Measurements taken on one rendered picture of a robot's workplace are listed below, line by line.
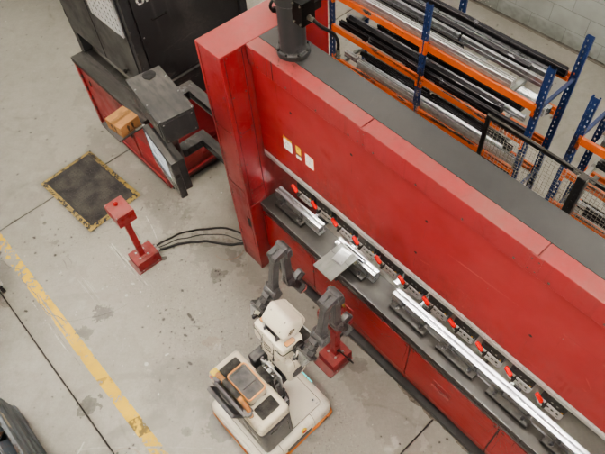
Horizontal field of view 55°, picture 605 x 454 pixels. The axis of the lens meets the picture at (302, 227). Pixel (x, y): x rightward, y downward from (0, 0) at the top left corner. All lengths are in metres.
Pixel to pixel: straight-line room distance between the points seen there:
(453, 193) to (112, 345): 3.33
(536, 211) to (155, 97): 2.38
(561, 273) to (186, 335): 3.26
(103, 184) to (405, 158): 3.93
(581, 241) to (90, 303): 4.04
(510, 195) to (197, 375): 2.99
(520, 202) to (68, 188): 4.63
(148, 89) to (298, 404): 2.40
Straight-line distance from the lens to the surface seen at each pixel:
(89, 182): 6.29
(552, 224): 2.80
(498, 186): 2.87
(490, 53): 4.94
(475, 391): 3.89
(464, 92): 5.11
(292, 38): 3.36
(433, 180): 2.84
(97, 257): 5.71
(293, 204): 4.40
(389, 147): 2.95
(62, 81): 7.58
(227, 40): 3.64
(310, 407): 4.40
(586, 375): 3.13
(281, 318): 3.45
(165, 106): 3.83
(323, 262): 4.06
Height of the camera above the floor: 4.45
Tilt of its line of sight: 55 degrees down
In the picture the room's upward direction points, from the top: 5 degrees counter-clockwise
